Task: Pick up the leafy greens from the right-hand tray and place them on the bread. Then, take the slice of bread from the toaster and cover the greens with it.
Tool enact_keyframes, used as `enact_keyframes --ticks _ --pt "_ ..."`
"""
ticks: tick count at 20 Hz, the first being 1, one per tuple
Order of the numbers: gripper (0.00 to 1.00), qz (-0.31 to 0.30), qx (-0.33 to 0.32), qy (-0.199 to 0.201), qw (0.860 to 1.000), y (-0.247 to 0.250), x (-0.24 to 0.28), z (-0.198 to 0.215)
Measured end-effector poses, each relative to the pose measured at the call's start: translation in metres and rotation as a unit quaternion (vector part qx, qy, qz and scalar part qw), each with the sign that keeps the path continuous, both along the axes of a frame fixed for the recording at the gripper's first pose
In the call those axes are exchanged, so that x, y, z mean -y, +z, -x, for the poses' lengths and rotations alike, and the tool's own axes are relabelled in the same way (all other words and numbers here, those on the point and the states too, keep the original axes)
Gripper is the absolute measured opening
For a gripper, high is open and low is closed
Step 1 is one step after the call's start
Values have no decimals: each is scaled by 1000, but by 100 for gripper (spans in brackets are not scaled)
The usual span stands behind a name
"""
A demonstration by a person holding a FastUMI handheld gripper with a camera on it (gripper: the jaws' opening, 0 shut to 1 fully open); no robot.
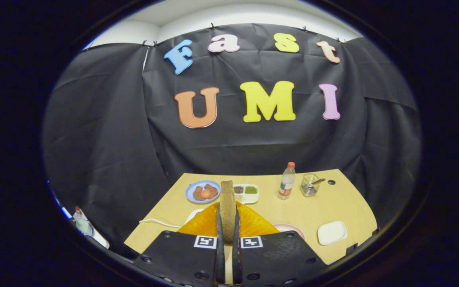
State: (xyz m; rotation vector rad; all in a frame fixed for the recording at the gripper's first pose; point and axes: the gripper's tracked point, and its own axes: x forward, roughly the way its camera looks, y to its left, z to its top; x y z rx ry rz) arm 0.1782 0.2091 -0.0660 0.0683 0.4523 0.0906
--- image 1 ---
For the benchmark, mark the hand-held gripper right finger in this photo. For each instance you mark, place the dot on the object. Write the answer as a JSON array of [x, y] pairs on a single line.
[[236, 259]]

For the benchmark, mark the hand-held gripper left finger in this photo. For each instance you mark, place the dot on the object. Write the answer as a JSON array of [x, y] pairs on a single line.
[[220, 259]]

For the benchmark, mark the thick brown bread slice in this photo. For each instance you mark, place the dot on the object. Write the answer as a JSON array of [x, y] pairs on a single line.
[[227, 211]]

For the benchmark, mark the pink round plate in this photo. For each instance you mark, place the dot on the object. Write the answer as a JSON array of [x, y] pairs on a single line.
[[291, 229]]

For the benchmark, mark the white compartment tray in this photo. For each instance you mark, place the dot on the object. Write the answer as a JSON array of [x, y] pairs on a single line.
[[249, 198]]

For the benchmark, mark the orange round food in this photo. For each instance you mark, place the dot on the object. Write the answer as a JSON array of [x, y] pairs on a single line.
[[205, 194]]

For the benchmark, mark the brown fried meat piece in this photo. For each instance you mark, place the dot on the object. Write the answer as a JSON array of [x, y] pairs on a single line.
[[197, 194], [212, 190]]

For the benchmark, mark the blue round plate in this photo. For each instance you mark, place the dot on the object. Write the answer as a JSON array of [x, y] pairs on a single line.
[[191, 190]]

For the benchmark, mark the clear plastic water bottle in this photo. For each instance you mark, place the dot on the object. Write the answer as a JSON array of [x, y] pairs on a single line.
[[286, 185]]

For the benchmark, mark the white square plate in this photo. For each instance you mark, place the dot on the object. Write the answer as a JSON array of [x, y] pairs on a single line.
[[332, 233]]

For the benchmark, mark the black backdrop cloth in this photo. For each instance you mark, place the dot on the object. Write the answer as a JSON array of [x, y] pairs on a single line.
[[229, 147]]

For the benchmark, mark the wooden utensil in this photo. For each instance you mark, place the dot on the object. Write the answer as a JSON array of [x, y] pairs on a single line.
[[319, 180]]

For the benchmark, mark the white object with red mark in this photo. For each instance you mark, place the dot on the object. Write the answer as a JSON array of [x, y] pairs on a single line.
[[84, 227]]

